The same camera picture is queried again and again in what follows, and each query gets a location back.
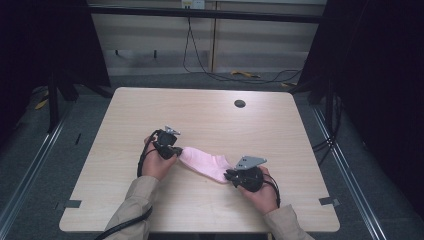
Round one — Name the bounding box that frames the grey tape strip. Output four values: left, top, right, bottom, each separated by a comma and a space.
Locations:
64, 199, 83, 210
318, 196, 341, 207

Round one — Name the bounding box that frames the yellow floor item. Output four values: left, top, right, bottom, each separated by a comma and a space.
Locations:
230, 69, 261, 80

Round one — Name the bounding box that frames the black metal stand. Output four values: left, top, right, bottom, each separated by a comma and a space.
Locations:
46, 71, 80, 134

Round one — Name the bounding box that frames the black cable bundle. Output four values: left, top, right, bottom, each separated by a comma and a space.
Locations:
311, 93, 345, 166

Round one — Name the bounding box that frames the white wall power outlet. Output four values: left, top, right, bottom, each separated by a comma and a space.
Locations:
180, 0, 206, 10

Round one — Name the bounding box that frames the black horizontal bar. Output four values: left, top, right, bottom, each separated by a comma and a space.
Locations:
87, 4, 323, 24

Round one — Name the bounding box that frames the yellow tape piece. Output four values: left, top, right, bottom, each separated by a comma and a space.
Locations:
34, 91, 50, 111

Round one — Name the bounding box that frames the person's left hand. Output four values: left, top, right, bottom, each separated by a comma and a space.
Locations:
141, 134, 179, 182

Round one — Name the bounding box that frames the right hand-held gripper black cable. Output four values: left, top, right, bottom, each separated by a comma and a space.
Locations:
262, 172, 282, 209

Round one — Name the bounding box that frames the dark curtain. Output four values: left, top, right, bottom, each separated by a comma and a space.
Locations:
297, 0, 424, 219
0, 0, 112, 148

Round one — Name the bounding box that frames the person's right hand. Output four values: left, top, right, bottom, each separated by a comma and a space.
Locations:
237, 165, 280, 216

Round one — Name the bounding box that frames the pink ankle sock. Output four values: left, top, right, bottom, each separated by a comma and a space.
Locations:
179, 146, 235, 185

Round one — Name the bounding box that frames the black hanging wall cable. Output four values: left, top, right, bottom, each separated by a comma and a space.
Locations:
182, 16, 304, 85

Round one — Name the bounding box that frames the metal floor rail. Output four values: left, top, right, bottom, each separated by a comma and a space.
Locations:
0, 103, 73, 232
311, 106, 388, 240

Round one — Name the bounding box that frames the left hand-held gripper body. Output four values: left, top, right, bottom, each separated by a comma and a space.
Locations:
154, 125, 182, 160

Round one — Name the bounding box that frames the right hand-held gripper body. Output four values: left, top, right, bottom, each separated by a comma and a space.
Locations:
232, 155, 268, 194

